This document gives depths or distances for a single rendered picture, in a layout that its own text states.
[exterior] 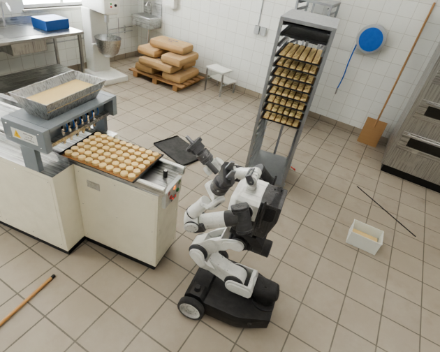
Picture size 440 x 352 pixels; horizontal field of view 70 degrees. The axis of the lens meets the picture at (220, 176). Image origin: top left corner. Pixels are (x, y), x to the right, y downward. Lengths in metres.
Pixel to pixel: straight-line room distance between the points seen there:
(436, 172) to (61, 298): 4.45
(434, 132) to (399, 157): 0.50
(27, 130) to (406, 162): 4.33
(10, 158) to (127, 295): 1.29
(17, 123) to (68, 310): 1.32
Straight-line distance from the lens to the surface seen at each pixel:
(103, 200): 2.48
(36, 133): 2.22
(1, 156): 2.66
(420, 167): 4.93
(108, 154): 2.38
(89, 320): 2.59
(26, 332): 2.66
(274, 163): 4.00
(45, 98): 2.39
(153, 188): 2.13
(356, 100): 5.72
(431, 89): 4.58
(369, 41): 5.39
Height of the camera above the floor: 2.24
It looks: 36 degrees down
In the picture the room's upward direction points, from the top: 10 degrees clockwise
